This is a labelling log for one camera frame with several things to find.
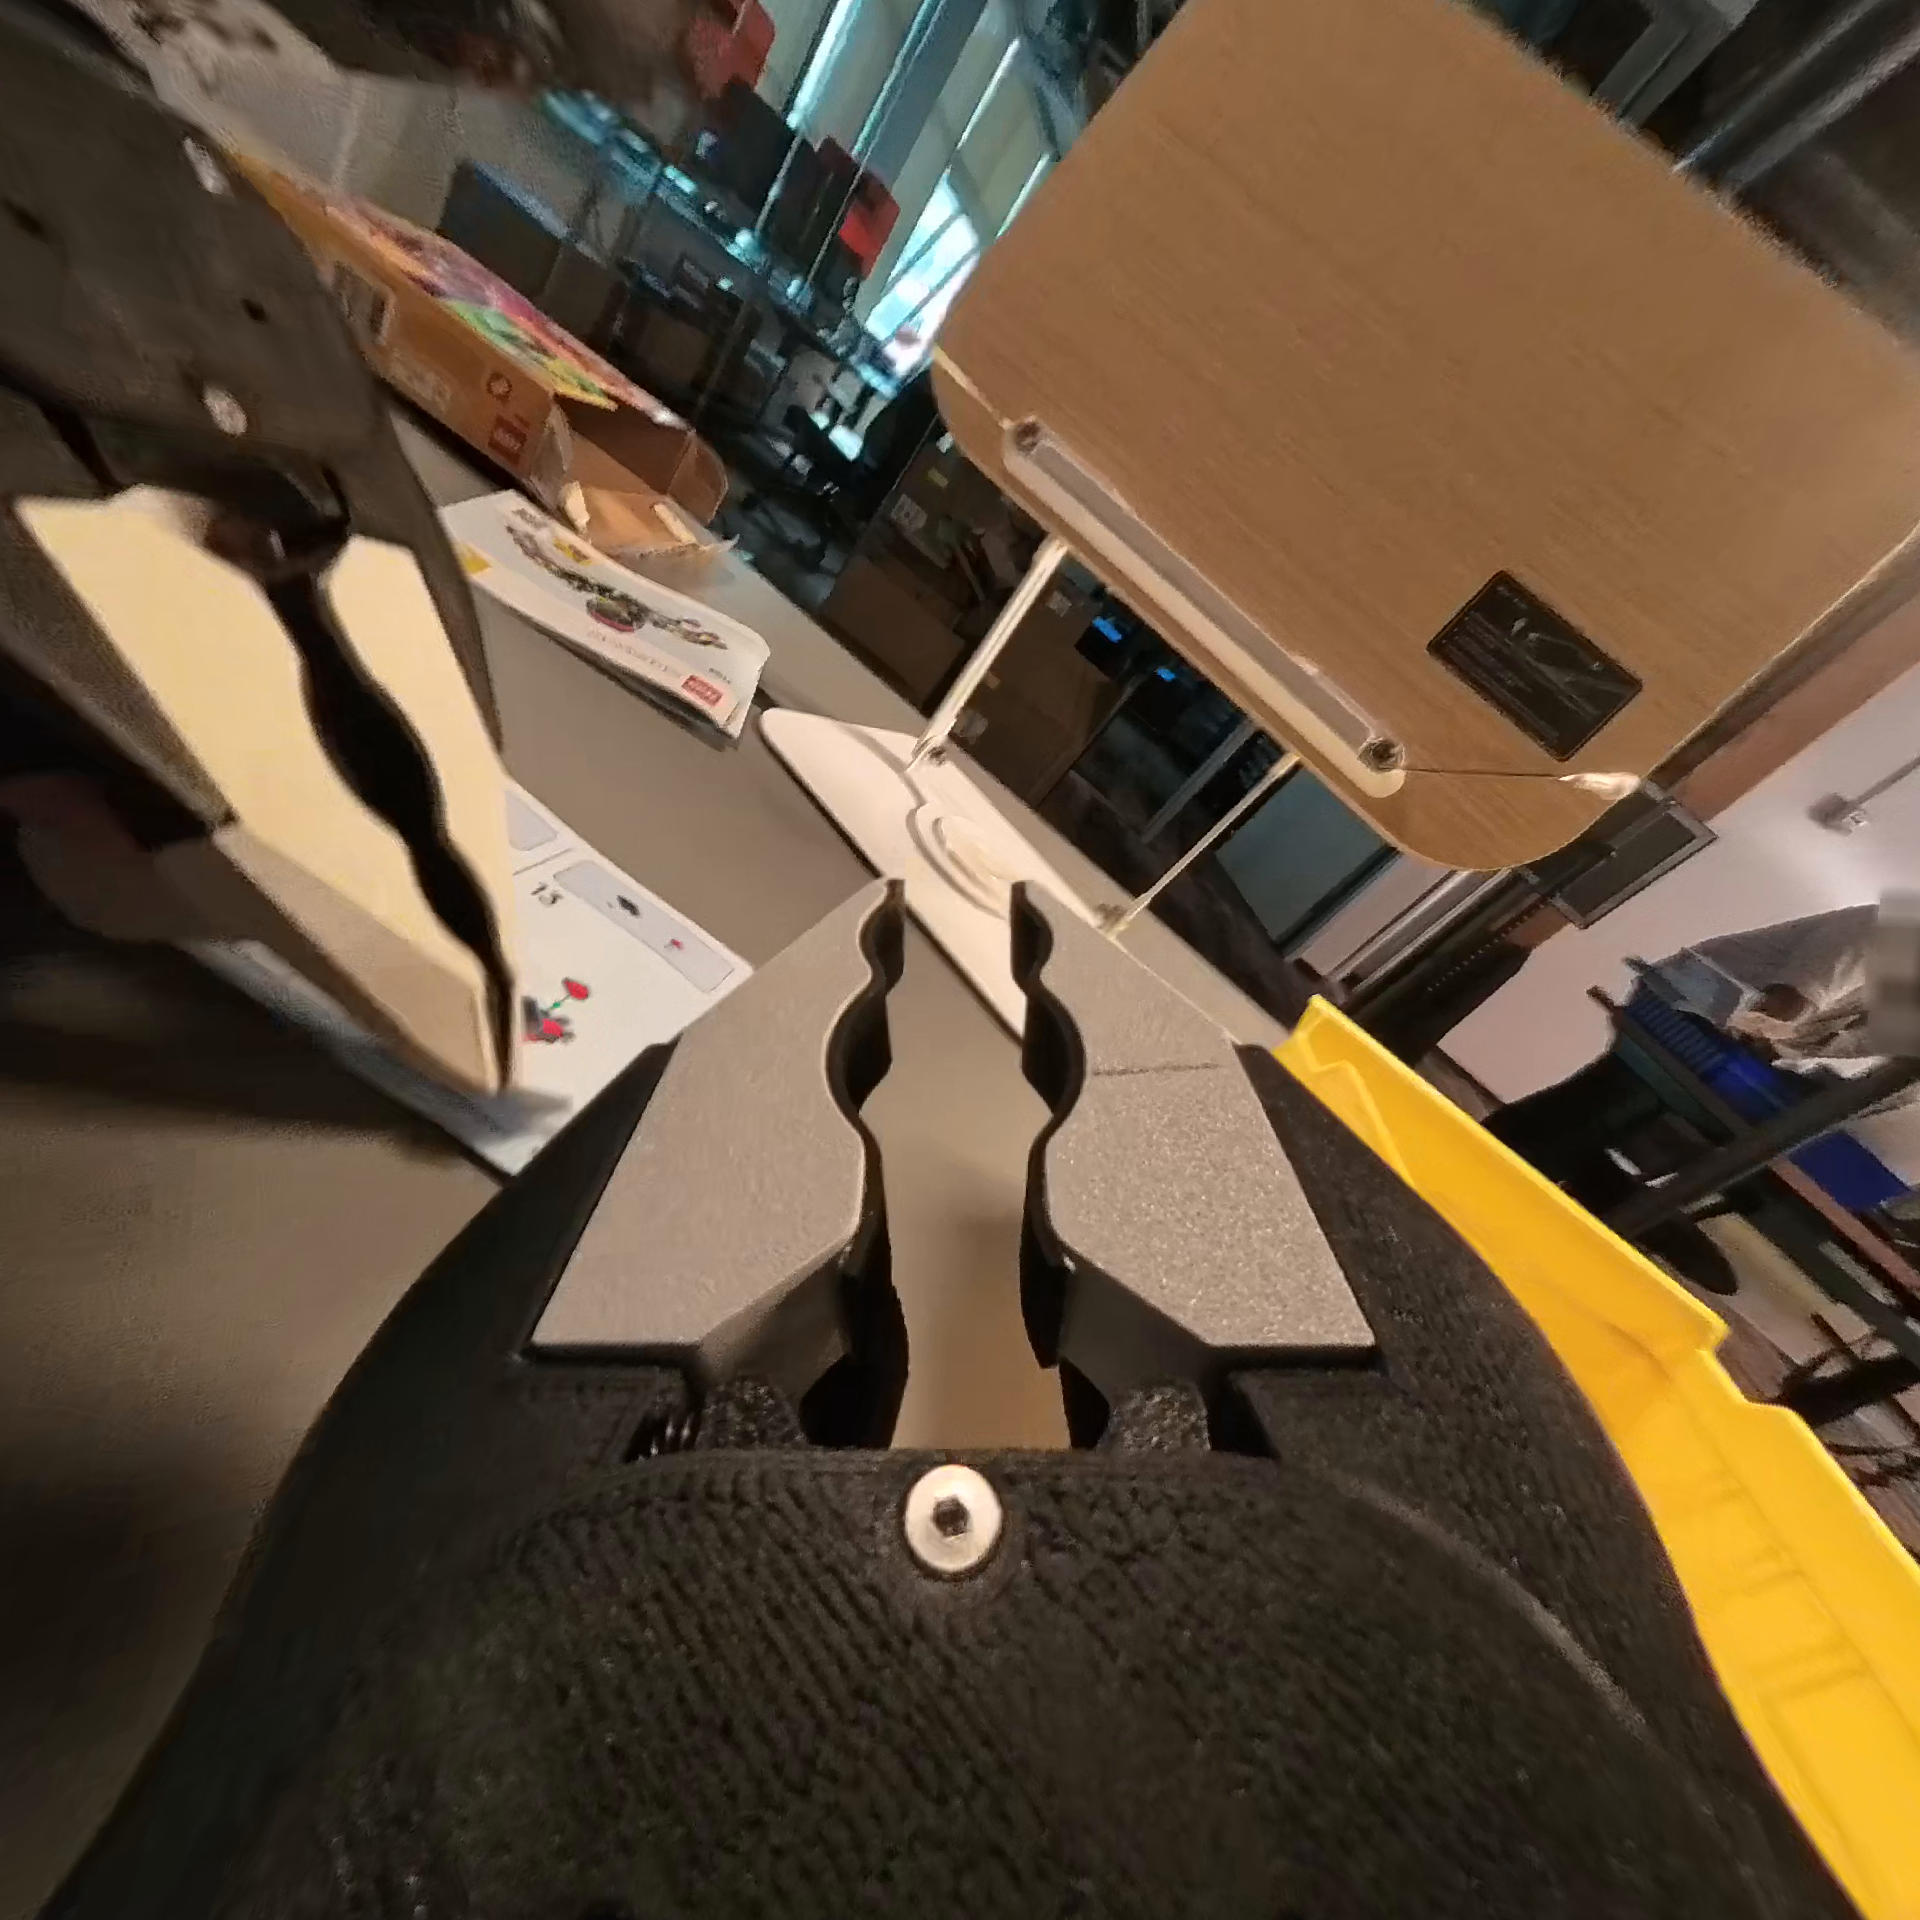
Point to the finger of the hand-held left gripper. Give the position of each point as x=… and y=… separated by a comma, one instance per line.
x=450, y=751
x=180, y=644

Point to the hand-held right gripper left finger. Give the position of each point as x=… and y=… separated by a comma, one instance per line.
x=721, y=1201

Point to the yellow cardboard lego box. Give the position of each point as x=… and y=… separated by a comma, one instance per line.
x=450, y=360

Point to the red black tool case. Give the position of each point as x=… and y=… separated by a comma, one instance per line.
x=867, y=225

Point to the grey wall socket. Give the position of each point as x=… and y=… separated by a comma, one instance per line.
x=1842, y=809

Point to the blue storage crates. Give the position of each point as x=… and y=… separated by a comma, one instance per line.
x=1800, y=1088

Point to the yellow plastic bin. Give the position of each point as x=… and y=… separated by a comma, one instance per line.
x=1724, y=1424

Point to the closed booklet with colourful cover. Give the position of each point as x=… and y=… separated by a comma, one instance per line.
x=599, y=616

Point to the open instruction booklet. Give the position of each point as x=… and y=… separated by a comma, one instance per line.
x=646, y=960

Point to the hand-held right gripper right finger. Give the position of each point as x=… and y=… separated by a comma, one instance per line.
x=1201, y=1201

